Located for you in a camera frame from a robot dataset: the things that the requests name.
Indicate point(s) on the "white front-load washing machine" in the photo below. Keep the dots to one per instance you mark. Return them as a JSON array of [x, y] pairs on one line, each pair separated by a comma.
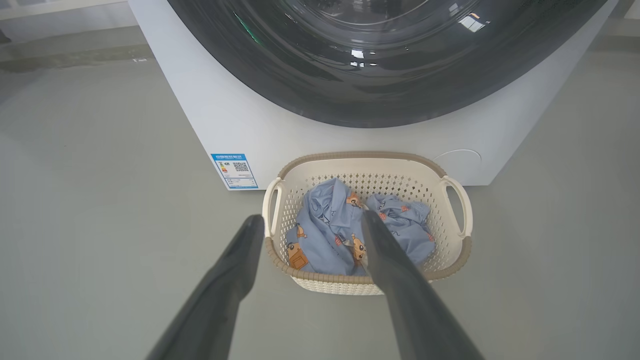
[[225, 110]]

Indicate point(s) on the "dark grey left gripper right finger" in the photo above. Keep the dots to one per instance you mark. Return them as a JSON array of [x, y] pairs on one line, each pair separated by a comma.
[[415, 310]]

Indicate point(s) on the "dark round washing machine door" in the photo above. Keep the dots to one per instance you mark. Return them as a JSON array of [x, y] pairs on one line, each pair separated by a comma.
[[380, 95]]

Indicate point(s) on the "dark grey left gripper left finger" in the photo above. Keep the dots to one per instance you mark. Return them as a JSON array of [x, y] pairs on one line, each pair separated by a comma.
[[220, 300]]

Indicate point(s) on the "blue bear print pants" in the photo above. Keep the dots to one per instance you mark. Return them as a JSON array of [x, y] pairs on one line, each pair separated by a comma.
[[405, 225]]

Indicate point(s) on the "round white filter cover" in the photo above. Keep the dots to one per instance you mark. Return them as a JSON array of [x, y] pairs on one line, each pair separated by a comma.
[[462, 167]]

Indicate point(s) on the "blue bear print shirt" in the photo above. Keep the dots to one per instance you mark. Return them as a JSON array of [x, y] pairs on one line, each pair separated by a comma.
[[325, 235]]

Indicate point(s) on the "cream perforated laundry basket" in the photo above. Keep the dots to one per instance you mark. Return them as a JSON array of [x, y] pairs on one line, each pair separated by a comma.
[[370, 167]]

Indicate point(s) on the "blue energy label sticker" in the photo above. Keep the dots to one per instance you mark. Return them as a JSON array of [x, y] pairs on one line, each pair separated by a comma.
[[235, 171]]

